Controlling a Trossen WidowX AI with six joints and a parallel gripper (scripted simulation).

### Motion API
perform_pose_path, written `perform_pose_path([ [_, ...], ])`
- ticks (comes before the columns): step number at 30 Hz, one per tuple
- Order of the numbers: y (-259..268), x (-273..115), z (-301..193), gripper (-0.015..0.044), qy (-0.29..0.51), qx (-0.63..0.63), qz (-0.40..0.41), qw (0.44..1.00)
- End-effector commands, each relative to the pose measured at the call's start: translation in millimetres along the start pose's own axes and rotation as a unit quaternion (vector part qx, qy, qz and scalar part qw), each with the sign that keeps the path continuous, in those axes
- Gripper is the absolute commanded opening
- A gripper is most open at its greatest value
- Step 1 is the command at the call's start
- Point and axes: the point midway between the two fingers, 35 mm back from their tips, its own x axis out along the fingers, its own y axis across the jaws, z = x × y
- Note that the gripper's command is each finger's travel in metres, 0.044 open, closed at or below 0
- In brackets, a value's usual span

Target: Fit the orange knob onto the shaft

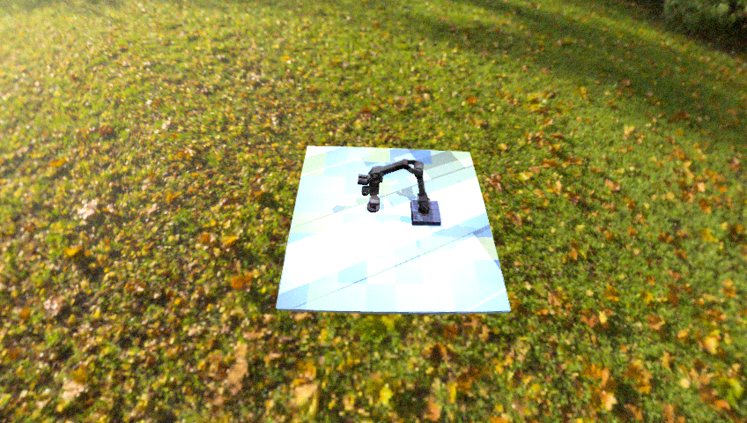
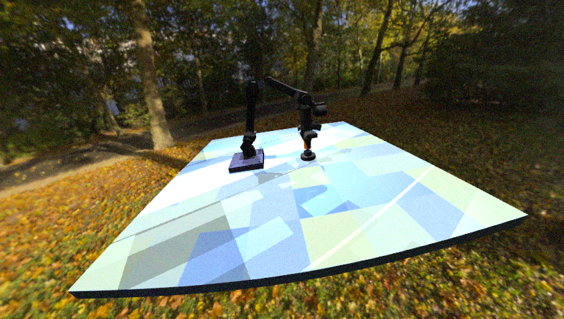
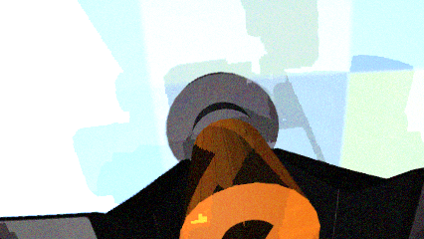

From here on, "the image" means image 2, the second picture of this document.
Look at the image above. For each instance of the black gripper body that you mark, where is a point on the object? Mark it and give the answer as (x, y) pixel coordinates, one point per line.
(305, 128)

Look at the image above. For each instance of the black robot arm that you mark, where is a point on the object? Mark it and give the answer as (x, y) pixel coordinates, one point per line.
(251, 93)

